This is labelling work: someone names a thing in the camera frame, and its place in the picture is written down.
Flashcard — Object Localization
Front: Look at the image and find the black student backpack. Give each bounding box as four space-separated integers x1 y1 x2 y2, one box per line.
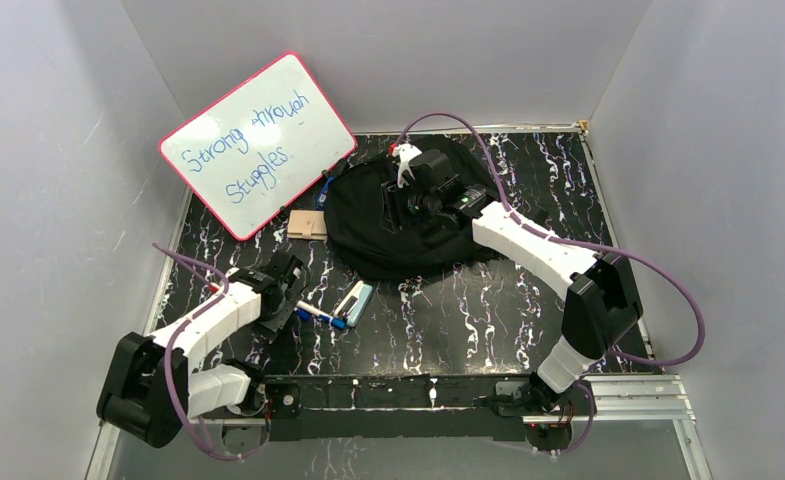
324 137 498 282

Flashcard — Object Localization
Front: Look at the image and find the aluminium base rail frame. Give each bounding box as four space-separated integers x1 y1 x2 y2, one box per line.
87 374 712 479

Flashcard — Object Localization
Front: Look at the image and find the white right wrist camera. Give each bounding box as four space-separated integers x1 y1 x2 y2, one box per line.
390 143 422 189

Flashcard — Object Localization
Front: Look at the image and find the blue stapler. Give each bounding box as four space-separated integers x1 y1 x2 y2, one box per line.
315 175 335 211

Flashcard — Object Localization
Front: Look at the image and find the pink framed whiteboard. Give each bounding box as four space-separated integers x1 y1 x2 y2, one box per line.
158 52 357 240

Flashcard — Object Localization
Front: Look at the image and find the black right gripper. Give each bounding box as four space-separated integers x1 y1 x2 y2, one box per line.
379 175 440 235

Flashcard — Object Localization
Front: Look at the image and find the small wooden block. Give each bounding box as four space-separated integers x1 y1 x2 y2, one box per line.
287 210 328 241

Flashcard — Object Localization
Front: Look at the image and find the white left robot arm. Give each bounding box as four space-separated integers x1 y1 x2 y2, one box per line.
96 252 304 448

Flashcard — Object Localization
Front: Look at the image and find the white eraser block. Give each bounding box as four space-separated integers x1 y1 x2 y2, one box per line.
334 280 374 328

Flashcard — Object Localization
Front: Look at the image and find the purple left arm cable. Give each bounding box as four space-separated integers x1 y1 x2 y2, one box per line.
152 242 274 463

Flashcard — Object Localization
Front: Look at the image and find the white blue whiteboard marker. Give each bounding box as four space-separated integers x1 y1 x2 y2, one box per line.
296 301 348 330

